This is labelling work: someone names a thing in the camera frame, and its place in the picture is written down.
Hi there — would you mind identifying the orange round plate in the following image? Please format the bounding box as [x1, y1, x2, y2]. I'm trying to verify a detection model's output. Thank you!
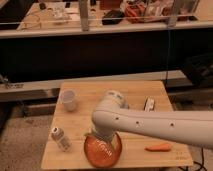
[84, 134, 122, 168]

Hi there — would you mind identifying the white plastic cup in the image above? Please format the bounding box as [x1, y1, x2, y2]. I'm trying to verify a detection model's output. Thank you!
[59, 90, 77, 112]

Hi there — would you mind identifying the orange tool on bench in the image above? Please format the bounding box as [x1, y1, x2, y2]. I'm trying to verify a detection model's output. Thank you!
[125, 4, 145, 23]

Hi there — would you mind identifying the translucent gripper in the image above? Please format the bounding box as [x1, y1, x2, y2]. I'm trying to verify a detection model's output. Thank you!
[85, 131, 121, 160]

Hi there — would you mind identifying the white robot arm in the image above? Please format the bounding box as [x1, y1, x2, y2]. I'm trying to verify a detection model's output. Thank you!
[91, 90, 213, 151]

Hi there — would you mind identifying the black rectangular box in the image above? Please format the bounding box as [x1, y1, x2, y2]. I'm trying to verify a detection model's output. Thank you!
[144, 98, 155, 111]

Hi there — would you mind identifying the orange carrot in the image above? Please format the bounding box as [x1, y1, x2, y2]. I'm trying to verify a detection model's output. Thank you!
[146, 143, 172, 152]

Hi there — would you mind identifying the white spice bottle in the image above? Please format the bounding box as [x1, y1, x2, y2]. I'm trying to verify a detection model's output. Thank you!
[51, 127, 71, 152]

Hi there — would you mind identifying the black bag on bench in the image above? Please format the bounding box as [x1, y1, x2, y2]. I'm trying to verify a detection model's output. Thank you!
[102, 10, 124, 25]

